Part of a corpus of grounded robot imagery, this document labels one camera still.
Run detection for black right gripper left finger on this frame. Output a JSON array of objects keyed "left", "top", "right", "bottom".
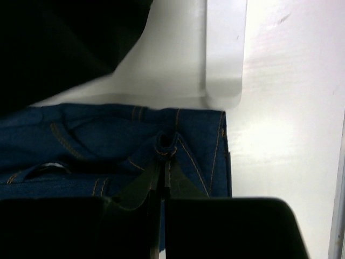
[{"left": 109, "top": 160, "right": 161, "bottom": 210}]

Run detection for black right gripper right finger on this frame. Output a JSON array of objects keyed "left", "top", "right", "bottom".
[{"left": 164, "top": 159, "right": 208, "bottom": 200}]

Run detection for dark blue denim trousers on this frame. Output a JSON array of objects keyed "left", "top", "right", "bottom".
[{"left": 0, "top": 104, "right": 233, "bottom": 254}]

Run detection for white clothes rack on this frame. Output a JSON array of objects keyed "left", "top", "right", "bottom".
[{"left": 204, "top": 1, "right": 247, "bottom": 110}]

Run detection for black hanging garment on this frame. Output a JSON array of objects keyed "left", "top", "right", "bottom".
[{"left": 1, "top": 1, "right": 152, "bottom": 115}]

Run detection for aluminium rail right side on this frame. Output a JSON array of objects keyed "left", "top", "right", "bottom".
[{"left": 328, "top": 122, "right": 345, "bottom": 259}]

